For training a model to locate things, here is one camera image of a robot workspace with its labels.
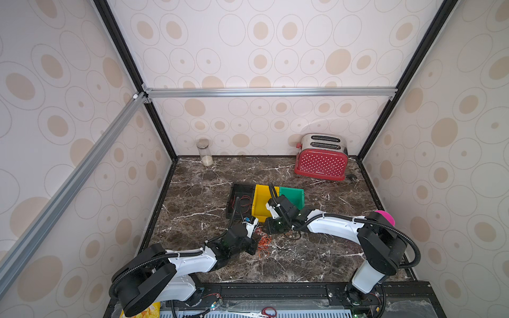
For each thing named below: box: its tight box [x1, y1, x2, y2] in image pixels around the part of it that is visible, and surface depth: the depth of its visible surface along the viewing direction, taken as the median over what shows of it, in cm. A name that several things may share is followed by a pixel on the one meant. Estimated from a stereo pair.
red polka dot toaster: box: [294, 133, 349, 181], surface depth 104 cm
